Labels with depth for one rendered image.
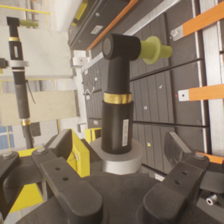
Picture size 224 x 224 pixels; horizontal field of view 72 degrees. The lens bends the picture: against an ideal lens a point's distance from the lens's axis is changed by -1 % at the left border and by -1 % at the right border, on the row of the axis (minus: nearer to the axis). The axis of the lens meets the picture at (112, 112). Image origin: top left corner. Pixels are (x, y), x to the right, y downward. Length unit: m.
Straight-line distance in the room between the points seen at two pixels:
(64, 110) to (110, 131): 4.40
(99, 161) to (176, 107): 0.27
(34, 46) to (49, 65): 0.58
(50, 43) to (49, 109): 1.76
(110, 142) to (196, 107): 0.23
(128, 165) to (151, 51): 0.16
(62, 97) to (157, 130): 4.26
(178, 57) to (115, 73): 0.24
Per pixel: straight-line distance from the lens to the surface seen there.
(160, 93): 0.44
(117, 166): 0.23
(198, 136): 0.40
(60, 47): 4.87
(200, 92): 0.38
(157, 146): 0.48
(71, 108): 4.66
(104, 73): 0.70
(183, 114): 0.41
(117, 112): 0.21
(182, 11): 0.44
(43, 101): 4.55
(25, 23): 0.79
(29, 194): 0.22
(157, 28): 0.47
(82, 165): 0.20
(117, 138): 0.23
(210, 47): 0.39
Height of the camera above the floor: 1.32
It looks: 28 degrees down
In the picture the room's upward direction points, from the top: 97 degrees counter-clockwise
